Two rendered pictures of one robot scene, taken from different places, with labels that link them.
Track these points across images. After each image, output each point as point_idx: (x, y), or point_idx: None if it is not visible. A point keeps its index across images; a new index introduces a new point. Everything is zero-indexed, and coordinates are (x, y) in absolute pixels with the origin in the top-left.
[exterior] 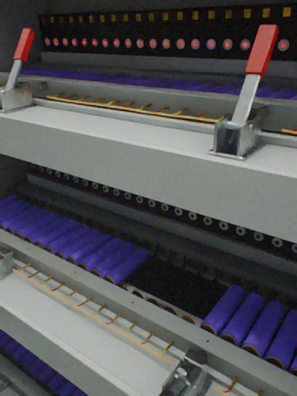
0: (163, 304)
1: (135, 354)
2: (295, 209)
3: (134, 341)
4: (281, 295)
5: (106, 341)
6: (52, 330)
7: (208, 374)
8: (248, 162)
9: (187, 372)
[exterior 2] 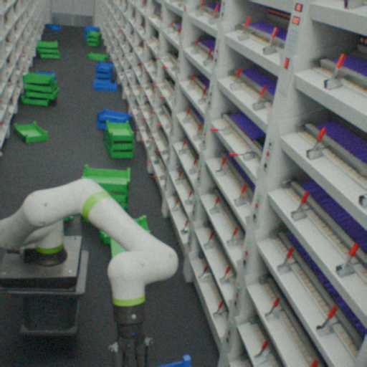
0: (259, 145)
1: (245, 152)
2: (257, 120)
3: (246, 149)
4: None
5: (241, 149)
6: (232, 145)
7: (254, 156)
8: (255, 111)
9: (247, 152)
